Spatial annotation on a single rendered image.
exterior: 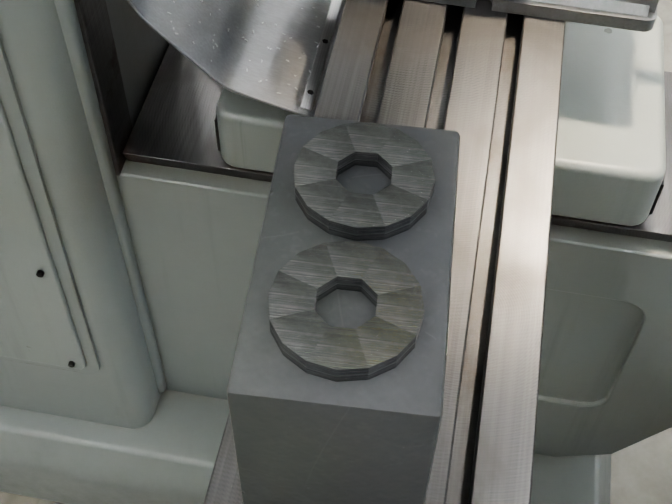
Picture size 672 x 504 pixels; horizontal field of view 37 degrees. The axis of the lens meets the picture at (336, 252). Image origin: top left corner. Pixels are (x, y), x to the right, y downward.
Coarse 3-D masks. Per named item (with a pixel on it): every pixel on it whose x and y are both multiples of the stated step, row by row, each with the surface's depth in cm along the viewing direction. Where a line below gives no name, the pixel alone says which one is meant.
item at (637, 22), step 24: (432, 0) 105; (456, 0) 104; (504, 0) 103; (528, 0) 103; (552, 0) 103; (576, 0) 102; (600, 0) 102; (624, 0) 102; (648, 0) 101; (600, 24) 103; (624, 24) 102; (648, 24) 102
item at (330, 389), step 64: (320, 128) 67; (384, 128) 66; (320, 192) 62; (384, 192) 62; (448, 192) 64; (256, 256) 61; (320, 256) 59; (384, 256) 59; (448, 256) 61; (256, 320) 58; (320, 320) 56; (384, 320) 56; (448, 320) 58; (256, 384) 55; (320, 384) 55; (384, 384) 55; (256, 448) 60; (320, 448) 59; (384, 448) 58
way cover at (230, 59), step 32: (128, 0) 97; (160, 0) 101; (192, 0) 104; (224, 0) 108; (288, 0) 114; (320, 0) 115; (160, 32) 99; (192, 32) 103; (224, 32) 106; (256, 32) 109; (288, 32) 111; (320, 32) 112; (224, 64) 105; (256, 64) 107; (288, 64) 108; (320, 64) 109; (256, 96) 104; (288, 96) 105
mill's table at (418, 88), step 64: (384, 0) 105; (384, 64) 102; (448, 64) 102; (512, 64) 103; (448, 128) 94; (512, 128) 94; (512, 192) 89; (512, 256) 85; (512, 320) 81; (448, 384) 77; (512, 384) 77; (448, 448) 74; (512, 448) 74
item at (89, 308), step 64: (0, 0) 95; (64, 0) 98; (0, 64) 101; (64, 64) 103; (128, 64) 118; (0, 128) 107; (64, 128) 109; (128, 128) 120; (0, 192) 116; (64, 192) 116; (0, 256) 126; (64, 256) 125; (128, 256) 130; (0, 320) 138; (64, 320) 135; (128, 320) 139; (0, 384) 155; (64, 384) 152; (128, 384) 149
